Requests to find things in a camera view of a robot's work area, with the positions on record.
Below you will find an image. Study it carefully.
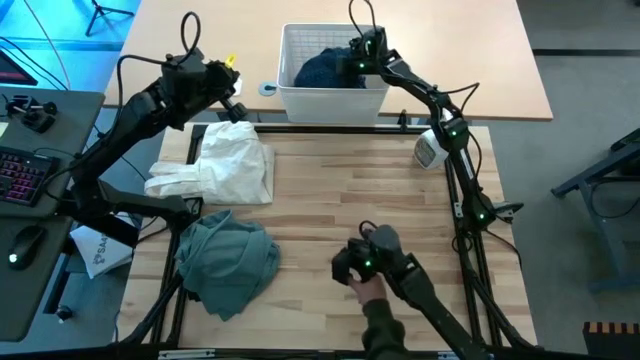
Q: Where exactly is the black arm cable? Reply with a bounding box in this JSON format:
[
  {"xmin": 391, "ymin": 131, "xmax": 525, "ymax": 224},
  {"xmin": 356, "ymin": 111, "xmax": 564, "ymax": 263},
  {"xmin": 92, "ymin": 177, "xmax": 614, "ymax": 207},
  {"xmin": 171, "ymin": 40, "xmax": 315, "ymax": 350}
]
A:
[
  {"xmin": 347, "ymin": 0, "xmax": 379, "ymax": 41},
  {"xmin": 115, "ymin": 10, "xmax": 203, "ymax": 132}
]

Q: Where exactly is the grey-green garment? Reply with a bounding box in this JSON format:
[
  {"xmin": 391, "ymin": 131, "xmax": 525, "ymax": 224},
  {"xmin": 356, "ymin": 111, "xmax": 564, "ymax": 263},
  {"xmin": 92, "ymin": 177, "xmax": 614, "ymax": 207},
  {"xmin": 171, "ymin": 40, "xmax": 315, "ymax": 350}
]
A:
[{"xmin": 174, "ymin": 208, "xmax": 282, "ymax": 322}]

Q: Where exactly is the black computer mouse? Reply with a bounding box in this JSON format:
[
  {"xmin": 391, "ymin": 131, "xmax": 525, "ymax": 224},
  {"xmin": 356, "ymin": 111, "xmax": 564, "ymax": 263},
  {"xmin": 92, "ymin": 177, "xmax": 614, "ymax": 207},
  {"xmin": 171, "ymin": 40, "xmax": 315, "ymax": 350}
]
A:
[{"xmin": 5, "ymin": 224, "xmax": 47, "ymax": 273}]

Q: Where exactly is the orange black striped box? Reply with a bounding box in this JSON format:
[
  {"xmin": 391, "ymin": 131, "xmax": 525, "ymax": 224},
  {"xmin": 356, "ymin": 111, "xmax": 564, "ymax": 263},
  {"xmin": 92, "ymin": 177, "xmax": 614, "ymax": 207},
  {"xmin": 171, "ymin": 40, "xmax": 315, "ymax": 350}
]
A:
[{"xmin": 582, "ymin": 322, "xmax": 640, "ymax": 360}]

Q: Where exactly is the grey metal stand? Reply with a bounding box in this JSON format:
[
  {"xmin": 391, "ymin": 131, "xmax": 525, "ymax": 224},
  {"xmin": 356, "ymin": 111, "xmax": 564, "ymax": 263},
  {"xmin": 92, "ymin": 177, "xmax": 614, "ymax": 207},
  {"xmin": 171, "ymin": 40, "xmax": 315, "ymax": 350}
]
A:
[{"xmin": 549, "ymin": 127, "xmax": 640, "ymax": 296}]

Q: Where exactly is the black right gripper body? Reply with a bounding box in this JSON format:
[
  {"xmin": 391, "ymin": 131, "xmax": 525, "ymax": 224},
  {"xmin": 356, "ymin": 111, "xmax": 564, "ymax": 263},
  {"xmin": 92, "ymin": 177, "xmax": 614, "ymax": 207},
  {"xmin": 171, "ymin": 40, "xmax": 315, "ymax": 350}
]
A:
[{"xmin": 343, "ymin": 42, "xmax": 389, "ymax": 77}]

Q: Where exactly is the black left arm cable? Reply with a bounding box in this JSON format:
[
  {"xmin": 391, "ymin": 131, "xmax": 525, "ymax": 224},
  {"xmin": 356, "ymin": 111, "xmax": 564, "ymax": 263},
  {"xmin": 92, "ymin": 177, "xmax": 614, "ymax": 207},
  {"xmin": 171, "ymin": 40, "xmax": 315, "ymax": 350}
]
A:
[{"xmin": 115, "ymin": 10, "xmax": 203, "ymax": 132}]

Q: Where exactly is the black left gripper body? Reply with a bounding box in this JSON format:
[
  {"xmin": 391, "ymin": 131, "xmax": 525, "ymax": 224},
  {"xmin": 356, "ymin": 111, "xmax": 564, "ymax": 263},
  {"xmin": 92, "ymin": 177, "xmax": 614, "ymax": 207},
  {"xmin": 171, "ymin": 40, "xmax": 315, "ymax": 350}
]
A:
[{"xmin": 199, "ymin": 58, "xmax": 242, "ymax": 107}]

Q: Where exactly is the white printed bag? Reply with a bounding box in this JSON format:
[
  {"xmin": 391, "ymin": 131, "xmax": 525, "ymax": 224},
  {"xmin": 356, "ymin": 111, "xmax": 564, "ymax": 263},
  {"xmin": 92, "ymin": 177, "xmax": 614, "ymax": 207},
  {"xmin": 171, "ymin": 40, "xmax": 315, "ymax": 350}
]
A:
[{"xmin": 69, "ymin": 212, "xmax": 136, "ymax": 280}]

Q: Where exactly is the light wooden desk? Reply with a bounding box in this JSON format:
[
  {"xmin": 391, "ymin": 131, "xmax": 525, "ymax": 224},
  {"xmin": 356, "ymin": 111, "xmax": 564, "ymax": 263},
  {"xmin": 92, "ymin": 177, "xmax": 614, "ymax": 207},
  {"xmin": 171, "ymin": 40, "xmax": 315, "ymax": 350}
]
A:
[{"xmin": 102, "ymin": 0, "xmax": 554, "ymax": 122}]

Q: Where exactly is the black desk clamp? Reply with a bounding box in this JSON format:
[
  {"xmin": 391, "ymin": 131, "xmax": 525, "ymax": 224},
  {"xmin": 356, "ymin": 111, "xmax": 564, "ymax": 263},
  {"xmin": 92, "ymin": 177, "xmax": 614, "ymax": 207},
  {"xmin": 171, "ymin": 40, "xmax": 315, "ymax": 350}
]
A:
[{"xmin": 3, "ymin": 93, "xmax": 59, "ymax": 135}]

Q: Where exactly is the black keyboard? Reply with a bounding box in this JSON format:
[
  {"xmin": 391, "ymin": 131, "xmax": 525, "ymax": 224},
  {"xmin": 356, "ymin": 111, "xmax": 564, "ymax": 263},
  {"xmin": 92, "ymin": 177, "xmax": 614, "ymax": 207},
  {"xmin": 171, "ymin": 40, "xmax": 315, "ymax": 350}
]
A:
[{"xmin": 0, "ymin": 145, "xmax": 61, "ymax": 208}]

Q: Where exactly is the cream white garment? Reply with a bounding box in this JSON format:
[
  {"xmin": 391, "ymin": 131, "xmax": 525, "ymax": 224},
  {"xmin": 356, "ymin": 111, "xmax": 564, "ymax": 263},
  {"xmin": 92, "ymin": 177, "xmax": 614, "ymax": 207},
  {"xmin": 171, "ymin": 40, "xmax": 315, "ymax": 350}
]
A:
[{"xmin": 143, "ymin": 120, "xmax": 276, "ymax": 206}]

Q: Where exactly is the black metal rig frame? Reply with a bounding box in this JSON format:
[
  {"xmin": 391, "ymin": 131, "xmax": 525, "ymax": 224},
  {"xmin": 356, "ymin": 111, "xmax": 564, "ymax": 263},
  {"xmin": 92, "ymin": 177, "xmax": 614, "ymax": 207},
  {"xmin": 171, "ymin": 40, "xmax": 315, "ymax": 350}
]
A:
[{"xmin": 113, "ymin": 122, "xmax": 540, "ymax": 360}]

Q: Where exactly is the dark grey desk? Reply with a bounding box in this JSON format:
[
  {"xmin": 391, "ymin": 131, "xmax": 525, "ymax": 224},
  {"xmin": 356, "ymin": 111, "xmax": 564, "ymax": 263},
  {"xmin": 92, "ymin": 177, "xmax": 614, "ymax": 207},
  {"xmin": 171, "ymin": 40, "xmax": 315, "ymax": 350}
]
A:
[{"xmin": 0, "ymin": 87, "xmax": 107, "ymax": 344}]

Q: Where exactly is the black monitor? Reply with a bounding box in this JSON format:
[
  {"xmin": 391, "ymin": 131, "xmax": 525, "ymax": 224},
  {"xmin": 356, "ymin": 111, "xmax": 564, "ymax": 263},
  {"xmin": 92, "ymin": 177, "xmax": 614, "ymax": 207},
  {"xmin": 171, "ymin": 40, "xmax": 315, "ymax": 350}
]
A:
[{"xmin": 0, "ymin": 48, "xmax": 39, "ymax": 87}]

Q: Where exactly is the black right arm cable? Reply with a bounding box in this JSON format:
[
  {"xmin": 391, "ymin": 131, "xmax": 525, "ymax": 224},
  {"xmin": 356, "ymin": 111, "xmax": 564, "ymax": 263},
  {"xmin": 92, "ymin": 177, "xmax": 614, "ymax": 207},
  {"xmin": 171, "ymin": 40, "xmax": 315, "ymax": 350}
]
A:
[{"xmin": 347, "ymin": 0, "xmax": 379, "ymax": 41}]

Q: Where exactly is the thin floor cable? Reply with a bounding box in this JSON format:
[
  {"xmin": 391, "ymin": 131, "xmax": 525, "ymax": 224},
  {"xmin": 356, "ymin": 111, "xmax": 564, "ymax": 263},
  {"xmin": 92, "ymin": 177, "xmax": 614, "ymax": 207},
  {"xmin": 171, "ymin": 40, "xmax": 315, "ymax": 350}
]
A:
[
  {"xmin": 0, "ymin": 35, "xmax": 69, "ymax": 92},
  {"xmin": 22, "ymin": 0, "xmax": 71, "ymax": 91}
]

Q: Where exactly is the black tripod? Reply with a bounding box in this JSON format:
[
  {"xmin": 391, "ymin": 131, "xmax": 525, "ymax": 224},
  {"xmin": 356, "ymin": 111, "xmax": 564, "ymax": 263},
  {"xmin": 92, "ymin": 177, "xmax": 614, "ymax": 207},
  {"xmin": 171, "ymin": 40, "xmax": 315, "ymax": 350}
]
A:
[{"xmin": 83, "ymin": 0, "xmax": 136, "ymax": 38}]

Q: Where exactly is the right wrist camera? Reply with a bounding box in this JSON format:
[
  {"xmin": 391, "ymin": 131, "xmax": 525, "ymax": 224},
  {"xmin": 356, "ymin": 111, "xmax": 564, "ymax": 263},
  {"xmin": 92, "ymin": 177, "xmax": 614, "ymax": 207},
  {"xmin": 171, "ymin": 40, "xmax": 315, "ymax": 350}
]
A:
[{"xmin": 357, "ymin": 27, "xmax": 389, "ymax": 54}]

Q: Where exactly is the white spray bottle green trigger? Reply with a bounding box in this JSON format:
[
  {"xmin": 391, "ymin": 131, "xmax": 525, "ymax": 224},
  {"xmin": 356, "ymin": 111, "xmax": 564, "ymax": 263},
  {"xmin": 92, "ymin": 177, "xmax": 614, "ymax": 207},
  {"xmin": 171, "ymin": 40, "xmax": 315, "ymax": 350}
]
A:
[{"xmin": 413, "ymin": 112, "xmax": 451, "ymax": 171}]

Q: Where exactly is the person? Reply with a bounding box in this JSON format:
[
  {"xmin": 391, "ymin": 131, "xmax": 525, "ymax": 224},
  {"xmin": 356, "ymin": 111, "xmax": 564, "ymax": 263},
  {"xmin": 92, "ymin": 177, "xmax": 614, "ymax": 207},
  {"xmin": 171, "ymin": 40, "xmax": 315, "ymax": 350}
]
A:
[{"xmin": 360, "ymin": 298, "xmax": 410, "ymax": 360}]

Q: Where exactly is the white plastic laundry basket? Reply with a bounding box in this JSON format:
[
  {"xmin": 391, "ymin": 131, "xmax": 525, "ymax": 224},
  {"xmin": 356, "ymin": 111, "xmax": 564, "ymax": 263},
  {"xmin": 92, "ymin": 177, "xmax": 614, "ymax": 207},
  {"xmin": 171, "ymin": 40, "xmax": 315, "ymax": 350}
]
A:
[{"xmin": 276, "ymin": 22, "xmax": 390, "ymax": 125}]

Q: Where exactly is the navy dotted garment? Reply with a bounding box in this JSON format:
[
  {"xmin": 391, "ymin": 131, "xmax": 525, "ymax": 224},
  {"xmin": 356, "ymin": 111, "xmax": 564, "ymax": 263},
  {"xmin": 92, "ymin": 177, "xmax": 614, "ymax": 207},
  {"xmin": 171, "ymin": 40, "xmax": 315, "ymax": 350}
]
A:
[{"xmin": 293, "ymin": 46, "xmax": 369, "ymax": 90}]

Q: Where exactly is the person's hand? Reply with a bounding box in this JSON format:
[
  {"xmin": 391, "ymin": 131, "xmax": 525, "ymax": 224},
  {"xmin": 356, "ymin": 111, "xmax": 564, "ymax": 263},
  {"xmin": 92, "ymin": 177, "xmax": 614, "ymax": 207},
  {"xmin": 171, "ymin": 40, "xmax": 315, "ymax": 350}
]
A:
[{"xmin": 348, "ymin": 273, "xmax": 389, "ymax": 306}]

